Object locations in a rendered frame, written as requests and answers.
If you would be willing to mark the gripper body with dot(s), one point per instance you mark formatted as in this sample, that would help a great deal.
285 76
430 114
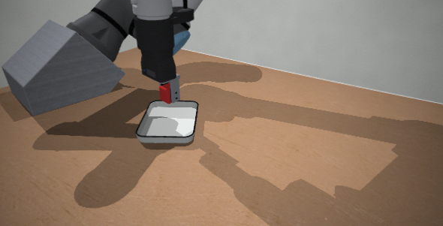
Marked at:
153 23

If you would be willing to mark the red block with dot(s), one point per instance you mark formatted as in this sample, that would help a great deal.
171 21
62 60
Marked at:
165 93

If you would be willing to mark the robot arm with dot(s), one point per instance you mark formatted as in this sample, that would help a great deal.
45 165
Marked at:
108 24

